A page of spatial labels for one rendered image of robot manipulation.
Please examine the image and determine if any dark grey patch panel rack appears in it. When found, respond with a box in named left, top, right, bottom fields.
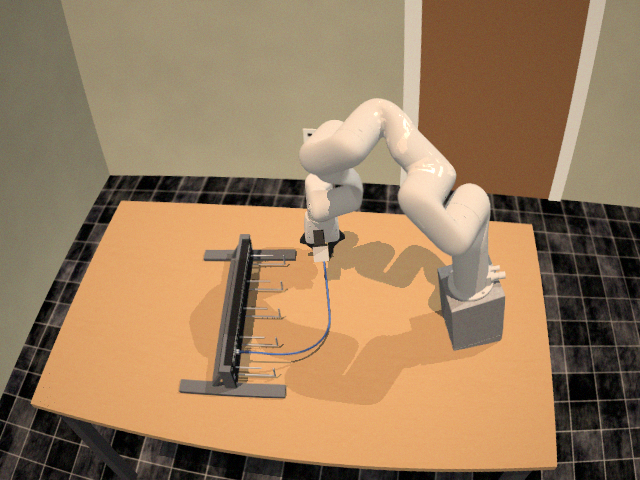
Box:
left=179, top=234, right=296, bottom=399

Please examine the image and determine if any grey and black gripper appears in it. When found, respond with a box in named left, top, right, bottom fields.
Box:
left=300, top=211, right=345, bottom=258

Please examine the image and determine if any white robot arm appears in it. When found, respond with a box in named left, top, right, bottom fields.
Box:
left=299, top=99, right=506, bottom=301

